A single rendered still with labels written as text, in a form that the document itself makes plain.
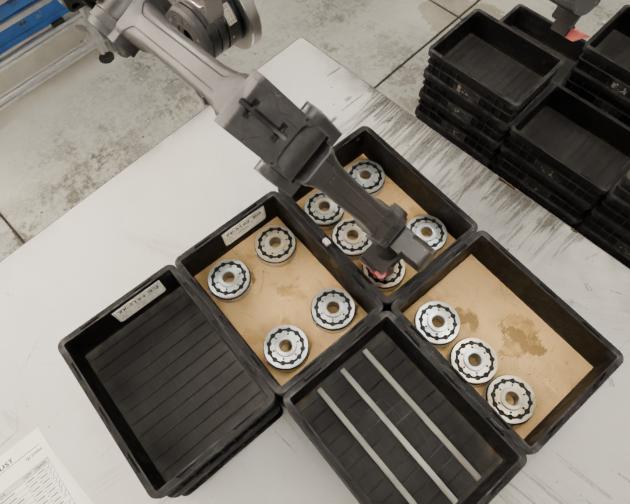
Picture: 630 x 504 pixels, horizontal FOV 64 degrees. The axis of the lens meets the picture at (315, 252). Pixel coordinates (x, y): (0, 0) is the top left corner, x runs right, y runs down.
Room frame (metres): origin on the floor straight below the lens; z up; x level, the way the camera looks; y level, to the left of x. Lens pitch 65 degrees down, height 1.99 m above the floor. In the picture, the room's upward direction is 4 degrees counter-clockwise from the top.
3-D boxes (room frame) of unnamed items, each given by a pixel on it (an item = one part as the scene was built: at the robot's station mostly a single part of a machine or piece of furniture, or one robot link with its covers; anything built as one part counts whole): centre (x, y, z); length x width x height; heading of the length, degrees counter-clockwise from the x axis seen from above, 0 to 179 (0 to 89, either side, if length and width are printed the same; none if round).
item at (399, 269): (0.47, -0.16, 0.86); 0.10 x 0.10 x 0.01
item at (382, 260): (0.47, -0.16, 0.98); 0.10 x 0.07 x 0.07; 131
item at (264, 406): (0.24, 0.33, 0.92); 0.40 x 0.30 x 0.02; 36
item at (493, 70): (1.39, -0.70, 0.37); 0.40 x 0.30 x 0.45; 42
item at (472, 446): (0.10, -0.15, 0.87); 0.40 x 0.30 x 0.11; 36
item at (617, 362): (0.28, -0.39, 0.92); 0.40 x 0.30 x 0.02; 36
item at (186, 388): (0.24, 0.33, 0.87); 0.40 x 0.30 x 0.11; 36
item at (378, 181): (0.73, -0.14, 0.86); 0.10 x 0.10 x 0.01
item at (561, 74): (1.66, -1.00, 0.26); 0.40 x 0.30 x 0.23; 42
